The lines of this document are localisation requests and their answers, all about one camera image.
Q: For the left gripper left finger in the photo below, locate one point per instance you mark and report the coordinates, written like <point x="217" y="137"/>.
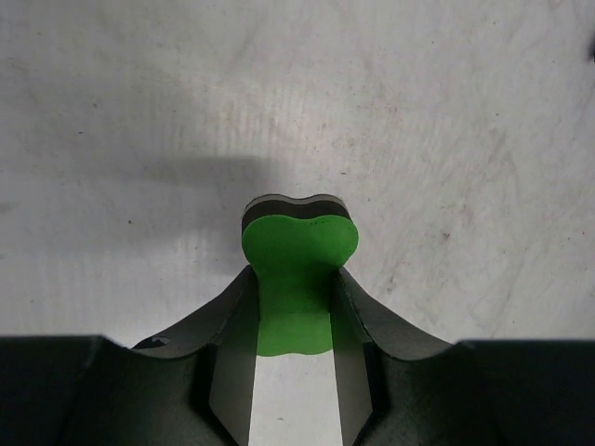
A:
<point x="191" y="384"/>

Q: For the green bone-shaped eraser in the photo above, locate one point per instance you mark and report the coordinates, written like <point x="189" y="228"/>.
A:
<point x="295" y="246"/>

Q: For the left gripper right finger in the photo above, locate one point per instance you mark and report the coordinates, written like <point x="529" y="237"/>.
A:
<point x="398" y="385"/>

